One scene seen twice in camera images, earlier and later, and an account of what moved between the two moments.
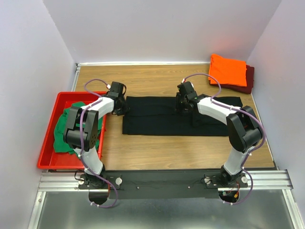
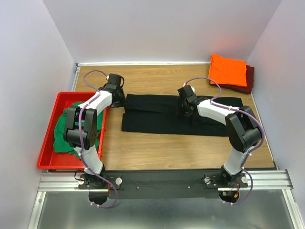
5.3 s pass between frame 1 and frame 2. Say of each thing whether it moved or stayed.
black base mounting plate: stayed
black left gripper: moved
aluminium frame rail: stayed
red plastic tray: stayed
